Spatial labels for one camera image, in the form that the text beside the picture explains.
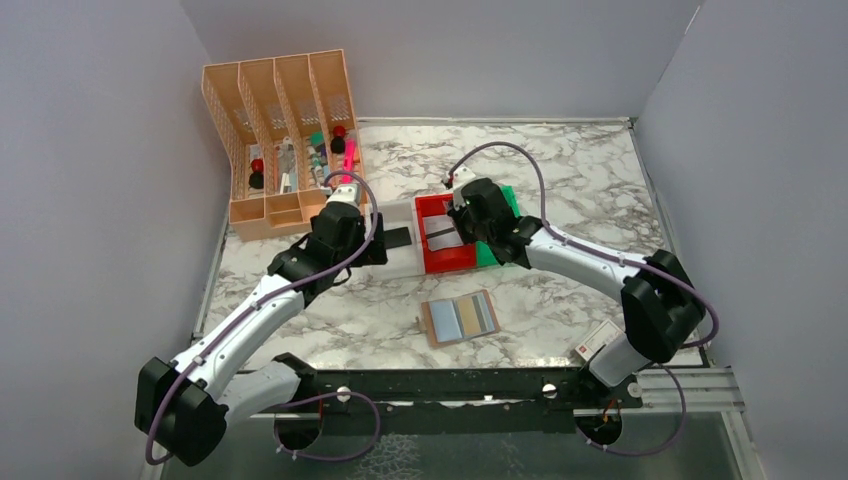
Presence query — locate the brown leather card holder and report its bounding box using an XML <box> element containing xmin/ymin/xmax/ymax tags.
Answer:
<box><xmin>418</xmin><ymin>290</ymin><xmax>501</xmax><ymax>348</ymax></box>

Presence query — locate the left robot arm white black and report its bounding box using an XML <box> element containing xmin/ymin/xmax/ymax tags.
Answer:
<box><xmin>134</xmin><ymin>200</ymin><xmax>387</xmax><ymax>466</ymax></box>

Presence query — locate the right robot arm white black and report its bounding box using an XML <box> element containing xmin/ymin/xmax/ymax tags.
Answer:
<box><xmin>447</xmin><ymin>178</ymin><xmax>707</xmax><ymax>407</ymax></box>

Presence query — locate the white card in red bin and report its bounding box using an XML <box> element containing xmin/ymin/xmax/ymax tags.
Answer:
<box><xmin>422</xmin><ymin>215</ymin><xmax>464</xmax><ymax>251</ymax></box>

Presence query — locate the black card in white bin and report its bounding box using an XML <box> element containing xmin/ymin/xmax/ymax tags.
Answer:
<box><xmin>384</xmin><ymin>227</ymin><xmax>412</xmax><ymax>250</ymax></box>

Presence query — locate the gold card in holder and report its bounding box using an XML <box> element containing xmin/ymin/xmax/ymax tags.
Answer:
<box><xmin>457</xmin><ymin>297</ymin><xmax>481</xmax><ymax>337</ymax></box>

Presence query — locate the grey card in holder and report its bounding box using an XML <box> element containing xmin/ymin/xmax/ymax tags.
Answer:
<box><xmin>474</xmin><ymin>291</ymin><xmax>498</xmax><ymax>334</ymax></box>

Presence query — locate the green plastic bin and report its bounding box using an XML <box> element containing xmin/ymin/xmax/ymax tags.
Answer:
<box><xmin>475</xmin><ymin>185</ymin><xmax>521</xmax><ymax>268</ymax></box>

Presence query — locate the red plastic bin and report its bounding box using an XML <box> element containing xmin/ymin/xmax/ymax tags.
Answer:
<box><xmin>413</xmin><ymin>193</ymin><xmax>477</xmax><ymax>274</ymax></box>

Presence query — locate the white plastic bin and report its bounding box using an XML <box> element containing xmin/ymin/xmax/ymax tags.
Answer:
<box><xmin>378</xmin><ymin>199</ymin><xmax>424</xmax><ymax>275</ymax></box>

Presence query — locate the pink highlighter marker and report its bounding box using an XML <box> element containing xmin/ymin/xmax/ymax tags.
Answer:
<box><xmin>343</xmin><ymin>138</ymin><xmax>357</xmax><ymax>172</ymax></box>

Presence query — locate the red black stamp right slot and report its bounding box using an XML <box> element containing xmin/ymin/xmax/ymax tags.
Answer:
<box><xmin>330</xmin><ymin>125</ymin><xmax>347</xmax><ymax>155</ymax></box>

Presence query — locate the red black stamp slot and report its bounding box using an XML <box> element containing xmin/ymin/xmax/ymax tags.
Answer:
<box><xmin>330</xmin><ymin>125</ymin><xmax>347</xmax><ymax>155</ymax></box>
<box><xmin>248</xmin><ymin>158</ymin><xmax>264</xmax><ymax>190</ymax></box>

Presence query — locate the red black stamp left slot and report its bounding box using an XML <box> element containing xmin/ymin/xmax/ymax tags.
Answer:
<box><xmin>248</xmin><ymin>158</ymin><xmax>264</xmax><ymax>190</ymax></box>

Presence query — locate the peach plastic desk organizer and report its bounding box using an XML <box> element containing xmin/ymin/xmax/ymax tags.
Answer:
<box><xmin>201</xmin><ymin>49</ymin><xmax>365</xmax><ymax>242</ymax></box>

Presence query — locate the white label with red mark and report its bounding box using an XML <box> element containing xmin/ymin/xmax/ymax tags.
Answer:
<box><xmin>574</xmin><ymin>320</ymin><xmax>624</xmax><ymax>361</ymax></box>

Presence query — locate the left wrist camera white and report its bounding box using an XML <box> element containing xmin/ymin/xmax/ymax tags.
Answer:
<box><xmin>327</xmin><ymin>183</ymin><xmax>362</xmax><ymax>208</ymax></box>

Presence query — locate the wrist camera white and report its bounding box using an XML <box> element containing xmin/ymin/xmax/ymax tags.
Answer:
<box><xmin>449</xmin><ymin>166</ymin><xmax>477</xmax><ymax>191</ymax></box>
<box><xmin>327</xmin><ymin>183</ymin><xmax>362</xmax><ymax>208</ymax></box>

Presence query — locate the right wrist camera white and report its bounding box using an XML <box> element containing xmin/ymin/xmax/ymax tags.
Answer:
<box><xmin>449</xmin><ymin>166</ymin><xmax>477</xmax><ymax>191</ymax></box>

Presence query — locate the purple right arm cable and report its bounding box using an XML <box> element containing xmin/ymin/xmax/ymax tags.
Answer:
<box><xmin>447</xmin><ymin>140</ymin><xmax>721</xmax><ymax>351</ymax></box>

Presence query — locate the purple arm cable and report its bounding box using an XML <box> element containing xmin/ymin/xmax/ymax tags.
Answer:
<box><xmin>447</xmin><ymin>140</ymin><xmax>721</xmax><ymax>351</ymax></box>
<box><xmin>144</xmin><ymin>170</ymin><xmax>380</xmax><ymax>466</ymax></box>

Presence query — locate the black mounting rail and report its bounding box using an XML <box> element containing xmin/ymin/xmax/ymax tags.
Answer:
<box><xmin>261</xmin><ymin>367</ymin><xmax>643</xmax><ymax>440</ymax></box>

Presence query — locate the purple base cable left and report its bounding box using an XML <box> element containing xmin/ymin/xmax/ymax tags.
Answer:
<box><xmin>272</xmin><ymin>390</ymin><xmax>384</xmax><ymax>464</ymax></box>

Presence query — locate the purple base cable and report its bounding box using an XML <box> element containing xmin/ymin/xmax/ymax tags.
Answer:
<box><xmin>573</xmin><ymin>364</ymin><xmax>690</xmax><ymax>459</ymax></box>
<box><xmin>272</xmin><ymin>390</ymin><xmax>384</xmax><ymax>464</ymax></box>

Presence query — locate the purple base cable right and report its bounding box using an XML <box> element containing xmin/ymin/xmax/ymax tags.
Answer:
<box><xmin>573</xmin><ymin>364</ymin><xmax>690</xmax><ymax>459</ymax></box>

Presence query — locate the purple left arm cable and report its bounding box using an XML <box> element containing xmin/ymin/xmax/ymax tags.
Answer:
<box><xmin>144</xmin><ymin>170</ymin><xmax>380</xmax><ymax>466</ymax></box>

